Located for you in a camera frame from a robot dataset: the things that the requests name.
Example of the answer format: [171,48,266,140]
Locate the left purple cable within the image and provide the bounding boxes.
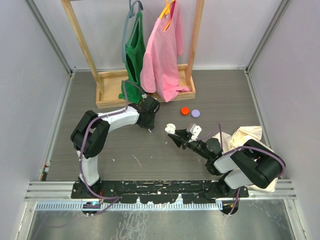
[78,80,148,216]

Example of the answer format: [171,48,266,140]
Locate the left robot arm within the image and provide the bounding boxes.
[70,96,160,198]

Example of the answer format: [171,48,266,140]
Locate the green tank top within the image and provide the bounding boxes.
[118,12,146,104]

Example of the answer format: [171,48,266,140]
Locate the cream cloth bag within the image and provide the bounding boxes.
[212,126,278,193]

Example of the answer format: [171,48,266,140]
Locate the white slotted cable duct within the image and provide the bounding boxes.
[35,200,223,212]

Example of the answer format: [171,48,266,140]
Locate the grey blue hanger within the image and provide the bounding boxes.
[121,0,144,63]

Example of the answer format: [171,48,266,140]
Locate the wooden clothes rack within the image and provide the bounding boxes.
[60,0,206,109]

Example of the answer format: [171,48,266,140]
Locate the white earbud case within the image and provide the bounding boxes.
[165,123,176,135]

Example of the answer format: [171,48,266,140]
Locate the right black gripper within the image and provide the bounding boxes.
[168,128,211,160]

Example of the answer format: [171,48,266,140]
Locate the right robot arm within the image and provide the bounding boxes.
[165,124,286,197]

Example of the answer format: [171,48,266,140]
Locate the yellow hanger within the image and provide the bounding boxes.
[159,0,176,31]

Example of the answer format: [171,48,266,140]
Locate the pink shirt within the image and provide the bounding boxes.
[140,0,190,103]

